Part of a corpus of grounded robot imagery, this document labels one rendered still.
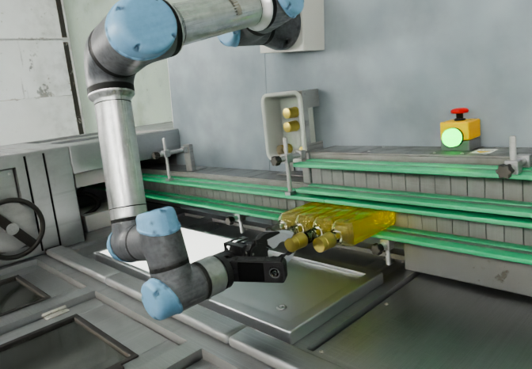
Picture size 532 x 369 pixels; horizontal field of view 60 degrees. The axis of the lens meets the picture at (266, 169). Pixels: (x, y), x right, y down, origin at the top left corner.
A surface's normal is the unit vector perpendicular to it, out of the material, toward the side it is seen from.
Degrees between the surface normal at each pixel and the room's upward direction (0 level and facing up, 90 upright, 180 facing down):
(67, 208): 90
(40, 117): 90
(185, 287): 90
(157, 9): 82
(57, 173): 90
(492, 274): 0
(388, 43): 0
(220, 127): 0
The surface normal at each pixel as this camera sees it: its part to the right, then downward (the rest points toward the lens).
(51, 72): 0.70, 0.04
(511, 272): -0.71, 0.19
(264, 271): -0.23, 0.22
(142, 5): 0.56, -0.11
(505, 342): -0.11, -0.98
